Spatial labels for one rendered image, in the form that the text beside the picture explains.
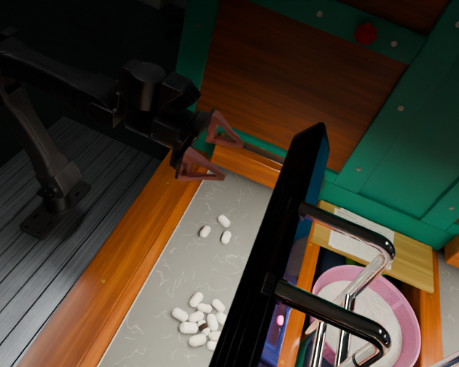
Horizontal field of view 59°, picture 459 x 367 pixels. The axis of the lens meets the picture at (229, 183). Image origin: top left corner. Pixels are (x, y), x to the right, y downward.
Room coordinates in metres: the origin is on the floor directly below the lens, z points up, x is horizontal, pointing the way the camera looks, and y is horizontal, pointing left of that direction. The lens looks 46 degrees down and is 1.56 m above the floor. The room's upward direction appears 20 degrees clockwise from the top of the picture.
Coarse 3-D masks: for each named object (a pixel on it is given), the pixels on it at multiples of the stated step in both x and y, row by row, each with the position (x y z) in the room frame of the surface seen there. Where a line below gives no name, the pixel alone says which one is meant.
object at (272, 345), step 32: (320, 128) 0.65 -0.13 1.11; (288, 160) 0.58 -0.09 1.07; (320, 160) 0.58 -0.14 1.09; (288, 192) 0.48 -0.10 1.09; (288, 224) 0.39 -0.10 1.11; (256, 256) 0.35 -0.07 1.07; (288, 256) 0.34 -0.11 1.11; (256, 288) 0.28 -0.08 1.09; (256, 320) 0.23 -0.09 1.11; (224, 352) 0.20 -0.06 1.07; (256, 352) 0.19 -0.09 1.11
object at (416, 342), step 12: (324, 276) 0.58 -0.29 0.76; (336, 276) 0.61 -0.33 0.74; (348, 276) 0.63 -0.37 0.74; (372, 288) 0.62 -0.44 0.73; (384, 288) 0.62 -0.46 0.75; (396, 288) 0.62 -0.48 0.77; (384, 300) 0.60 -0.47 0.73; (396, 300) 0.60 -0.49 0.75; (408, 312) 0.57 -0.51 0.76; (408, 324) 0.54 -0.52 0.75; (420, 336) 0.51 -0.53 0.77; (324, 348) 0.42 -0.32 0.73; (408, 348) 0.49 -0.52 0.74; (408, 360) 0.45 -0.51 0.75
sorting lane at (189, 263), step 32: (224, 192) 0.75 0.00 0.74; (256, 192) 0.79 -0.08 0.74; (192, 224) 0.61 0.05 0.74; (256, 224) 0.68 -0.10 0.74; (160, 256) 0.49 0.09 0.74; (192, 256) 0.52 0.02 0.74; (224, 256) 0.55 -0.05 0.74; (160, 288) 0.42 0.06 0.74; (192, 288) 0.44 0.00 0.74; (224, 288) 0.47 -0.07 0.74; (128, 320) 0.33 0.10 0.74; (160, 320) 0.35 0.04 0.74; (128, 352) 0.27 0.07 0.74; (160, 352) 0.29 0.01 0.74; (192, 352) 0.31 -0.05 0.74
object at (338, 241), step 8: (336, 208) 0.80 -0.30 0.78; (344, 216) 0.78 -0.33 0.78; (352, 216) 0.79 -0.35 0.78; (360, 216) 0.80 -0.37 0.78; (360, 224) 0.77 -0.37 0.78; (368, 224) 0.78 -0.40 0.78; (376, 224) 0.80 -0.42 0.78; (336, 232) 0.72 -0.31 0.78; (384, 232) 0.78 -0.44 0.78; (392, 232) 0.79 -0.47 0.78; (336, 240) 0.69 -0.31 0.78; (344, 240) 0.70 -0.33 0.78; (352, 240) 0.71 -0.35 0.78; (392, 240) 0.76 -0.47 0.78; (336, 248) 0.66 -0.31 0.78; (344, 248) 0.67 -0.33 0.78; (352, 248) 0.68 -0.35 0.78; (360, 248) 0.69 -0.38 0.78; (368, 248) 0.70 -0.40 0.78; (360, 256) 0.67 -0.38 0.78; (368, 256) 0.67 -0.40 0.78
